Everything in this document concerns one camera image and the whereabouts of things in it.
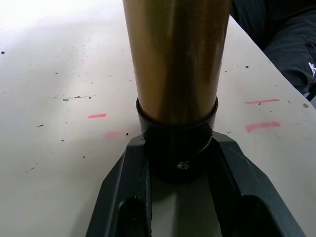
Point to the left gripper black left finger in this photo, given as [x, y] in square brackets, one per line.
[123, 187]

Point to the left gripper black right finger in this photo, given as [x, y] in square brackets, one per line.
[247, 192]

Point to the person in dark trousers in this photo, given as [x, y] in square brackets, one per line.
[284, 29]

